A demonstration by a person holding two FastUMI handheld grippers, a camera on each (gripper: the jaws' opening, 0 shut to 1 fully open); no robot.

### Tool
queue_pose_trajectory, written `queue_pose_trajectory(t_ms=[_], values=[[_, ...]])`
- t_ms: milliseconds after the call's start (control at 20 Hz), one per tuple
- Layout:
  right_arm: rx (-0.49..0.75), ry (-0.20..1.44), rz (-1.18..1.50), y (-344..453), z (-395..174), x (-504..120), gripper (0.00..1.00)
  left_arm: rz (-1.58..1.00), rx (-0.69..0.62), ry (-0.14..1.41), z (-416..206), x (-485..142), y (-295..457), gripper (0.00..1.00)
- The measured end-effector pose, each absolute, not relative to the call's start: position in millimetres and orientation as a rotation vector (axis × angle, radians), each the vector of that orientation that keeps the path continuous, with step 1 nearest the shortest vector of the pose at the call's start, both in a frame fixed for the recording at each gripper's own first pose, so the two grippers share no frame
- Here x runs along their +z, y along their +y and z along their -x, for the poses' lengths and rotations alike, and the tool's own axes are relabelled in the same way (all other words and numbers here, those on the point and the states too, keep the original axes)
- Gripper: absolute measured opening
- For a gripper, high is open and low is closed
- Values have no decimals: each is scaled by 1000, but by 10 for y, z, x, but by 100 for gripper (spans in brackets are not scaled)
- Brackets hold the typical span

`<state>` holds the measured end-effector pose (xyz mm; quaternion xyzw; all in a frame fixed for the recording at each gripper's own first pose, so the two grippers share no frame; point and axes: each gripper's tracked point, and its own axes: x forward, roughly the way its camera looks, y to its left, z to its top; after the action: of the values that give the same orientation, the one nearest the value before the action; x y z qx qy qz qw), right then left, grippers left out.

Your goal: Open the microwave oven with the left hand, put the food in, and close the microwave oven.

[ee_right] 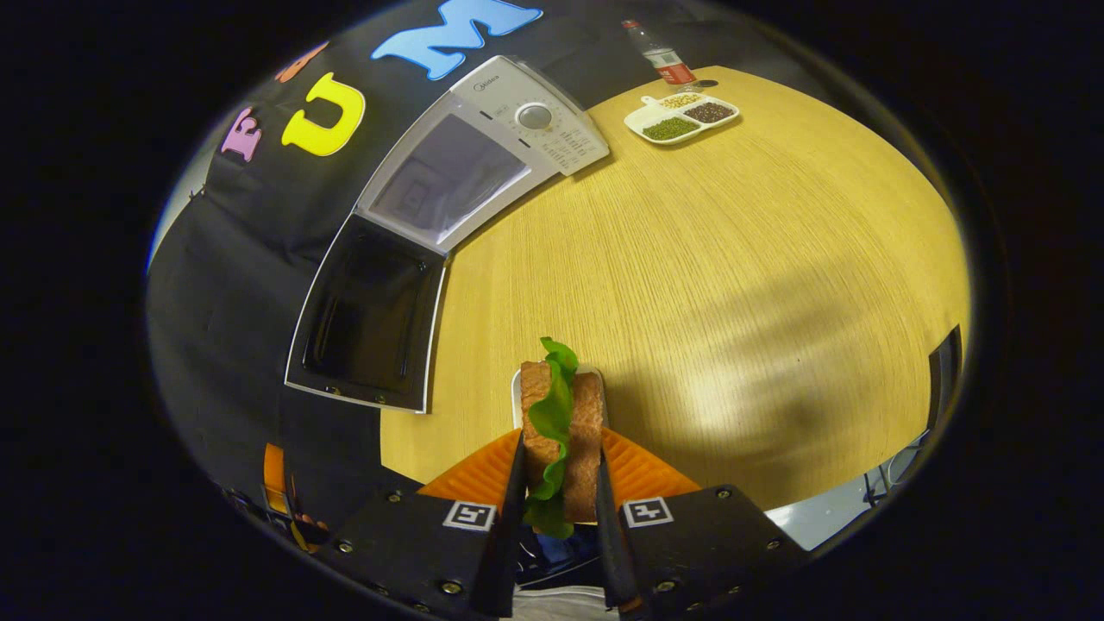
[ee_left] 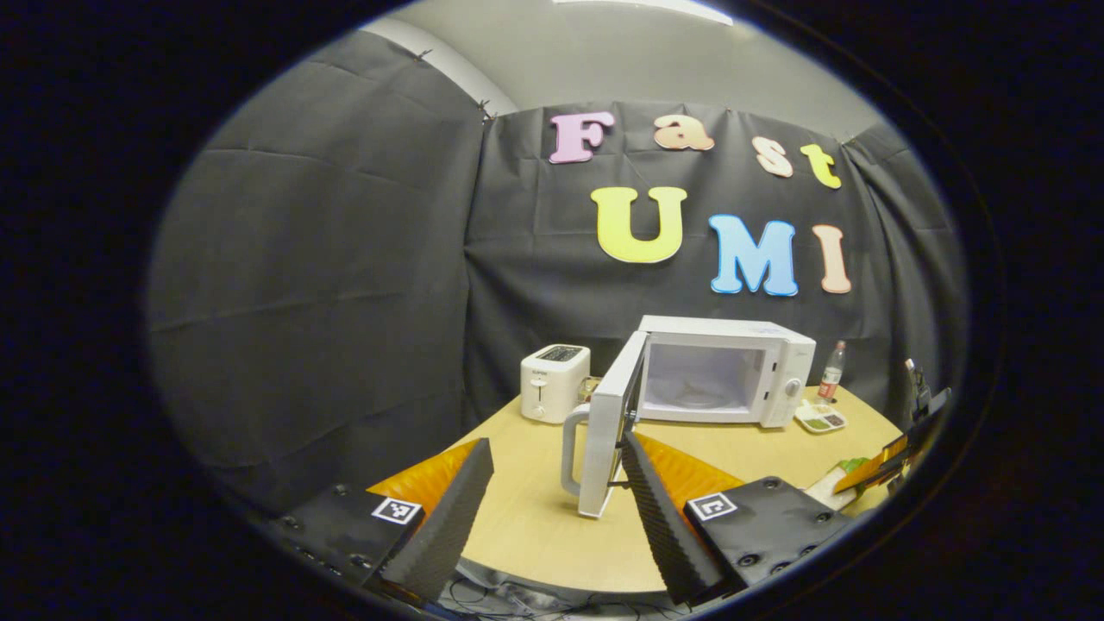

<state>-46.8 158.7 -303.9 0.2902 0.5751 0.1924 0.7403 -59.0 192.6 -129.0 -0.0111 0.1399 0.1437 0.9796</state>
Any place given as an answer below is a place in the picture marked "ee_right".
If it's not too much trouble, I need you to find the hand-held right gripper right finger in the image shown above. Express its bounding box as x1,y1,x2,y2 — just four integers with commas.
595,427,807,615

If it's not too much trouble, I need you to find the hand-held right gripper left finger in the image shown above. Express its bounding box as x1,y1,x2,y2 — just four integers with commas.
315,429,527,618

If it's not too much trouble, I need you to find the sandwich with green lettuce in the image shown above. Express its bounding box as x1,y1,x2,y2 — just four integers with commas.
517,337,605,540

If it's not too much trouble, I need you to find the white microwave oven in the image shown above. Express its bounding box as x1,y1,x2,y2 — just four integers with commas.
285,54,611,414

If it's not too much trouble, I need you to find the black backdrop cloth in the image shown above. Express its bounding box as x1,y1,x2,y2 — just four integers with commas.
147,0,829,536

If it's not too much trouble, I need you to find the white divided tray of beans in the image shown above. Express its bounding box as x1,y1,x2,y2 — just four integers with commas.
624,91,741,146

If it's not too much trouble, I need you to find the clear bottle with red label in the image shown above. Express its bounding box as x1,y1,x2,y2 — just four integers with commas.
622,19,698,87

